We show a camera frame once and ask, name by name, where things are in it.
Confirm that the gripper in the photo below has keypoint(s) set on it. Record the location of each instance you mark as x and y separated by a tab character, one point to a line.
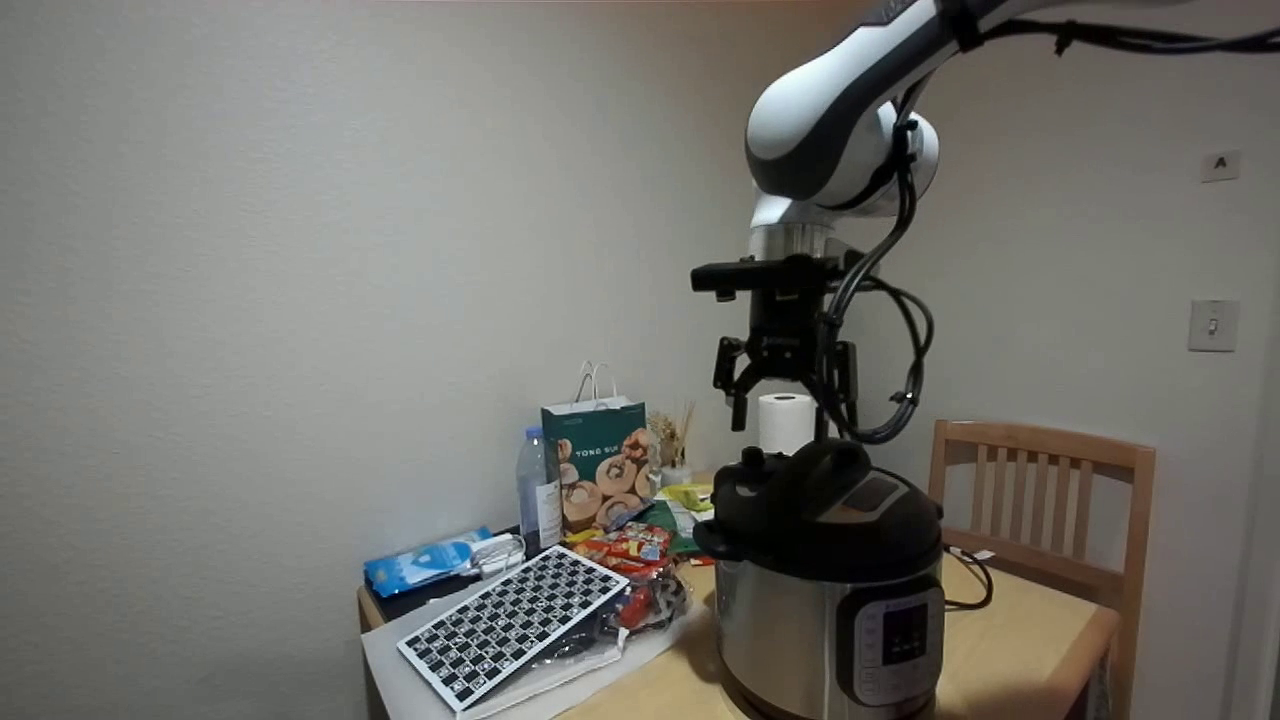
787	335

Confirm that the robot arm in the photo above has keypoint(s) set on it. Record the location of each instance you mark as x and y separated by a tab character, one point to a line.
830	110

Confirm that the black cooker lid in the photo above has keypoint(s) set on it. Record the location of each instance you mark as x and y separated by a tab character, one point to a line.
800	510

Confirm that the silver and black pressure cooker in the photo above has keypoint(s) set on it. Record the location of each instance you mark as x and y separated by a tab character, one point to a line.
800	620

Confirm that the white paper towel roll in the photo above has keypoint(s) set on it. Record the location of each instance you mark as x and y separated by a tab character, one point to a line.
786	425

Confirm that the vase of dried flowers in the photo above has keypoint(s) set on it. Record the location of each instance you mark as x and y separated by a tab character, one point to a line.
672	440

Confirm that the yellow green packet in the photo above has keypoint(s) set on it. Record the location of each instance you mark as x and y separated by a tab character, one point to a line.
690	496

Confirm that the green printed gift bag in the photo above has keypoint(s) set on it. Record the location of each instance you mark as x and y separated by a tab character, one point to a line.
600	450

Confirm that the heap of red snack packets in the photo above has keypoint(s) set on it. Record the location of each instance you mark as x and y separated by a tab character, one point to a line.
635	560

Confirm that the wooden chair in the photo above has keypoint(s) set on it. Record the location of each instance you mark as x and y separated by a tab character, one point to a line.
1040	450

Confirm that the clear plastic water bottle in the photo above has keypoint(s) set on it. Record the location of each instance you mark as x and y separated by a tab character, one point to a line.
538	490

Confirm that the black and white calibration board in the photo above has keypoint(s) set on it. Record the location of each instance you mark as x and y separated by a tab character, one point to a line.
510	625

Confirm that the blue wipes packet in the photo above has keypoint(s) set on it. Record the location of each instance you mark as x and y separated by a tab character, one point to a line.
420	563

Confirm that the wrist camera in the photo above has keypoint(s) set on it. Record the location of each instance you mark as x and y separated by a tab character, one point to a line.
745	273

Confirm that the wall light switch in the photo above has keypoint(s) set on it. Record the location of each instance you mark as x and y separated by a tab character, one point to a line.
1213	325

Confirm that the small white wall plate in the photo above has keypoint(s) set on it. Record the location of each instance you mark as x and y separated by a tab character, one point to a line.
1220	165

